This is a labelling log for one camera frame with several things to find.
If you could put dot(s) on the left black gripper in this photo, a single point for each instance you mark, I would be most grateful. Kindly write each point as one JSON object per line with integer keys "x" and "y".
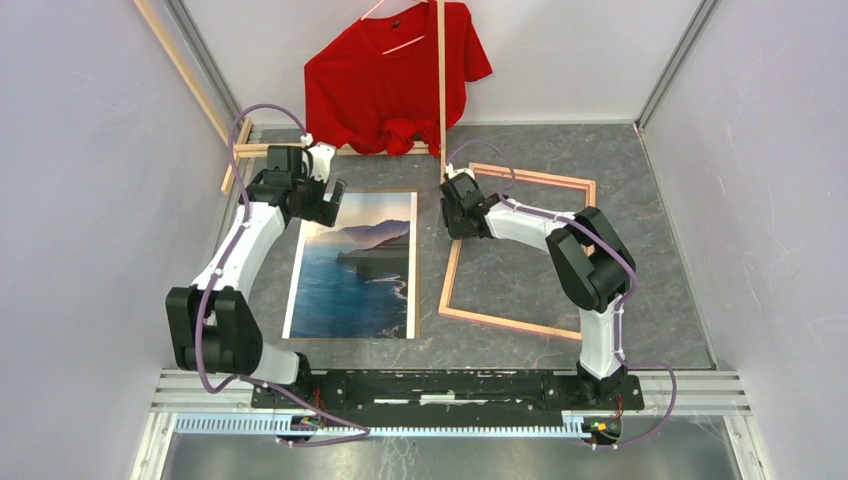
{"x": 324, "y": 212}

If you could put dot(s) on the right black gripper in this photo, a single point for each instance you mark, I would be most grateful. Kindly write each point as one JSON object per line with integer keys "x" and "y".
{"x": 454, "y": 231}

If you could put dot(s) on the landscape photo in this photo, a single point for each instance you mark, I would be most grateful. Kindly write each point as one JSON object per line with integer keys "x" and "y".
{"x": 357, "y": 279}

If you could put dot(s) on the pink wooden picture frame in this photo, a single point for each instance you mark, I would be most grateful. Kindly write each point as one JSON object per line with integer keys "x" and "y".
{"x": 588, "y": 187}

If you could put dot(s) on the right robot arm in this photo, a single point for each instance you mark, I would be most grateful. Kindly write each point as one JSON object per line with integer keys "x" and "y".
{"x": 595, "y": 270}

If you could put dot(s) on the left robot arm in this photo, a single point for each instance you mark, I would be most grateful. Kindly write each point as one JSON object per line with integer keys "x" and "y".
{"x": 212, "y": 327}

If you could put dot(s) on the wooden clothes rack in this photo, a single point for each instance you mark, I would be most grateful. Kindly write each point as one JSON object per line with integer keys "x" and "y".
{"x": 202, "y": 97}

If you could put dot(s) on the red t-shirt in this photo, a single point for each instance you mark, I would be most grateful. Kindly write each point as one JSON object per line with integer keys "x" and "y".
{"x": 385, "y": 103}

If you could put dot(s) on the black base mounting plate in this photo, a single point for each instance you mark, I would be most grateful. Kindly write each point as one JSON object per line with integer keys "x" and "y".
{"x": 466, "y": 398}

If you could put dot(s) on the pink clothes hanger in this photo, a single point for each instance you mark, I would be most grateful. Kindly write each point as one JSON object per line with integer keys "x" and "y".
{"x": 397, "y": 32}

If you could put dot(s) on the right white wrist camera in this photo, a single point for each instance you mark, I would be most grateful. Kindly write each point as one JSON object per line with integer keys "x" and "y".
{"x": 450, "y": 172}

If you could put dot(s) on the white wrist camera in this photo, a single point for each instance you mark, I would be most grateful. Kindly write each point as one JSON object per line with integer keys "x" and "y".
{"x": 316, "y": 158}
{"x": 450, "y": 172}

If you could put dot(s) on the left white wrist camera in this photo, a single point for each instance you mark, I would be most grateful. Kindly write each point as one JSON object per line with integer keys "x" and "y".
{"x": 316, "y": 158}

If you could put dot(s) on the aluminium rail frame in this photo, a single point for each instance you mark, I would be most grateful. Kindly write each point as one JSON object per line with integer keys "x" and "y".
{"x": 182, "y": 405}

